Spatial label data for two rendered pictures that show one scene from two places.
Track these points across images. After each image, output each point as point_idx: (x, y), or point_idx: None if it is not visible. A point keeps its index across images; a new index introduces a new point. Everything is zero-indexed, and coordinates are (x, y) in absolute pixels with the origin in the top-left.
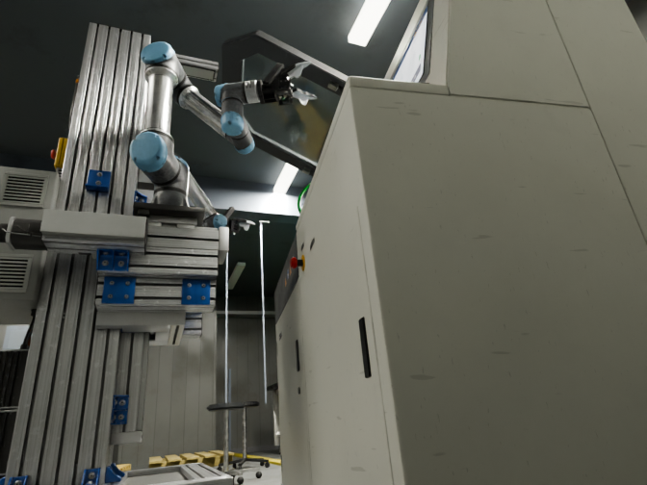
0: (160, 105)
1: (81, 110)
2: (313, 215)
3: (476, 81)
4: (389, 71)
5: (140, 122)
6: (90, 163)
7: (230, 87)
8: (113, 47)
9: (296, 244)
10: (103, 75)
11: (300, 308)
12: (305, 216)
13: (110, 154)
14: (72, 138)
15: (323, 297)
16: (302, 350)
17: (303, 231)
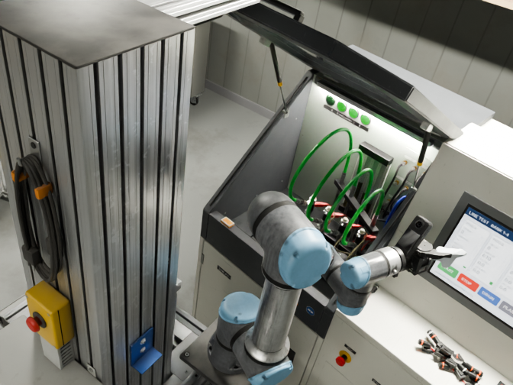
0: (291, 322)
1: (105, 286)
2: (395, 382)
3: None
4: (499, 185)
5: (179, 237)
6: (129, 338)
7: (375, 280)
8: (133, 118)
9: (328, 318)
10: (126, 198)
11: (317, 355)
12: (374, 353)
13: (148, 308)
14: (104, 331)
15: None
16: (308, 373)
17: (360, 349)
